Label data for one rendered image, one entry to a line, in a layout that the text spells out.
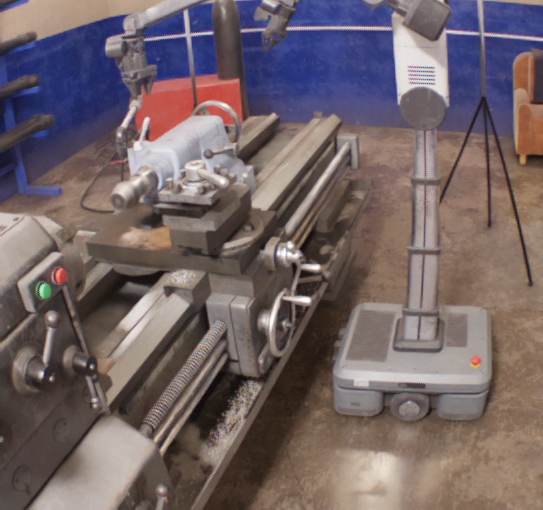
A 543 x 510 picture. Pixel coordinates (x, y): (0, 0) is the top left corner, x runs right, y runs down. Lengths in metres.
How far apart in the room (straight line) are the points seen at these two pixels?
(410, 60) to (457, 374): 1.17
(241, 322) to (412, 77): 0.92
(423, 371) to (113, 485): 1.38
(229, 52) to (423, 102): 2.94
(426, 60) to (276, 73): 4.23
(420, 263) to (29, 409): 1.53
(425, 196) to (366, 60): 3.74
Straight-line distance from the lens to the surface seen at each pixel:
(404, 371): 2.30
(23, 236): 1.16
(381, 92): 5.79
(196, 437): 1.90
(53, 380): 1.11
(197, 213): 1.66
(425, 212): 2.13
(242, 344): 1.83
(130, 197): 1.80
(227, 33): 4.67
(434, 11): 1.70
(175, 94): 4.70
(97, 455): 1.33
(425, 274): 2.23
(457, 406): 2.37
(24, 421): 1.16
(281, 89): 6.06
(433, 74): 1.90
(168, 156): 1.97
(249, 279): 1.74
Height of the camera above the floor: 1.76
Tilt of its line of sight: 26 degrees down
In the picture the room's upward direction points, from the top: 6 degrees counter-clockwise
